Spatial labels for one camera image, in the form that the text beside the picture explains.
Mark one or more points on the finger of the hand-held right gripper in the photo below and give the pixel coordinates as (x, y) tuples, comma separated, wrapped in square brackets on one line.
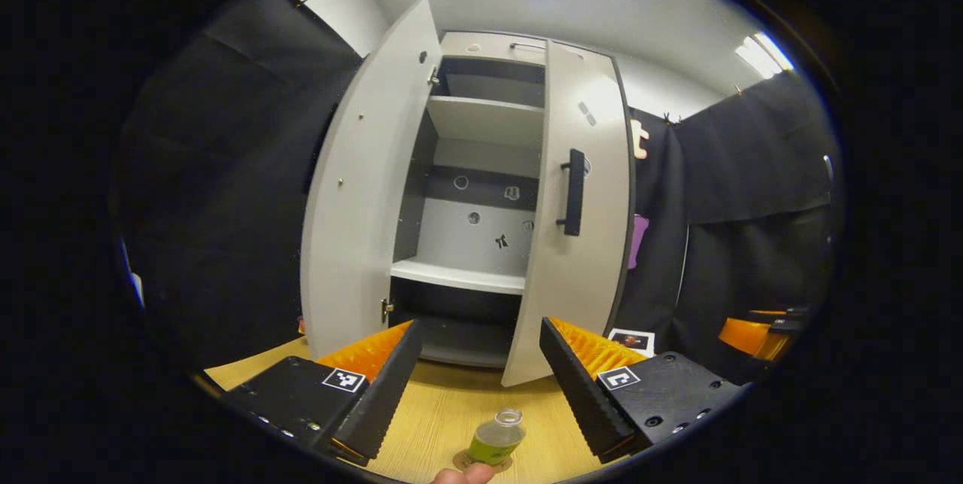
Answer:
[(790, 318), (748, 337)]

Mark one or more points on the grey open cabinet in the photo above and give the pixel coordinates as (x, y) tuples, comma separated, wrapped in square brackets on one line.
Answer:
[(481, 119)]

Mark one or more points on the round wooden coaster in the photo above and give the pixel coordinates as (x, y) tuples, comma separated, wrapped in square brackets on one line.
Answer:
[(460, 460)]

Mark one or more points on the small ceiling light panel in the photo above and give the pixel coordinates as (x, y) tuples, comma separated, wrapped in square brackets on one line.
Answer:
[(764, 55)]

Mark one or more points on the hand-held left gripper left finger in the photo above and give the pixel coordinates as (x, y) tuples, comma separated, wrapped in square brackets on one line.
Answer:
[(385, 386)]

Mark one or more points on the white blue panel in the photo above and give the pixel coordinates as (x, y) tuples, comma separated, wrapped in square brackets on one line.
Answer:
[(135, 284)]

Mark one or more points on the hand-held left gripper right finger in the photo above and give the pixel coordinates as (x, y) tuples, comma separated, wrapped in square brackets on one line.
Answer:
[(579, 394)]

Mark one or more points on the grey cabinet door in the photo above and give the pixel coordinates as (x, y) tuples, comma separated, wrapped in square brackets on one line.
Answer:
[(579, 281), (361, 190)]

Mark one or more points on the white book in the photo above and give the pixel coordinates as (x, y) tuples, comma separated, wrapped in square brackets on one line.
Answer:
[(630, 341)]

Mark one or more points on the green label clear bottle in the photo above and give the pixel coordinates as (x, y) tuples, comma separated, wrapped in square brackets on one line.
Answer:
[(496, 439)]

